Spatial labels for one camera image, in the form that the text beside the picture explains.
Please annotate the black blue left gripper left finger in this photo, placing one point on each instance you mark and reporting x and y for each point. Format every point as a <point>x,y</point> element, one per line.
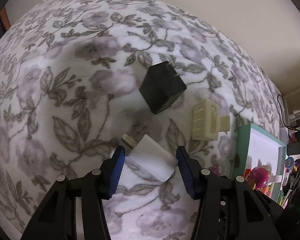
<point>55,217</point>

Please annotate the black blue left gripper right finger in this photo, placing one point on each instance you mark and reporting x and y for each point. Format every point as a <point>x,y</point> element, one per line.
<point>229,208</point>

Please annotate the white usb charger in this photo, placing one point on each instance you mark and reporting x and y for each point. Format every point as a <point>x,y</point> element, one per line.
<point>150,157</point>

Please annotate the black power adapter cube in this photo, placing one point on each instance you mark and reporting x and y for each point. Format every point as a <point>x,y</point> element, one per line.
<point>161,87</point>

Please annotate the purple folding comb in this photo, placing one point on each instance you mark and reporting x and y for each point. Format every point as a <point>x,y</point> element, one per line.
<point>215,170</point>

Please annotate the pink puppy toy figure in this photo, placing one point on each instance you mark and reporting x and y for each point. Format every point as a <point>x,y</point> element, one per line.
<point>258,178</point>

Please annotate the orange lion bottle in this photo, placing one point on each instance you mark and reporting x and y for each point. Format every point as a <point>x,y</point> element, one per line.
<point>248,167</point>

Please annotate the teal white cardboard box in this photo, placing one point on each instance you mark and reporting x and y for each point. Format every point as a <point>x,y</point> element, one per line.
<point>257,147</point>

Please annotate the colourful round badge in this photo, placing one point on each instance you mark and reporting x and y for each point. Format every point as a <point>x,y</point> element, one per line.
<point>289,163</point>

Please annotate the black square charger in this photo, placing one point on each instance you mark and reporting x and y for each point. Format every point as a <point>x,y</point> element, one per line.
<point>293,149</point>

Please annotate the cream plastic hair claw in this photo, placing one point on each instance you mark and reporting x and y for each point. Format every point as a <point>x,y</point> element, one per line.
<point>207,122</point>

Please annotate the white power bank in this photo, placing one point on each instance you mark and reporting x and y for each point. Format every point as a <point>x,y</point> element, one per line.
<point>284,135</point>

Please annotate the floral white grey blanket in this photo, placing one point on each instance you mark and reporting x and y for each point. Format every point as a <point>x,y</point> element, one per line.
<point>70,73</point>

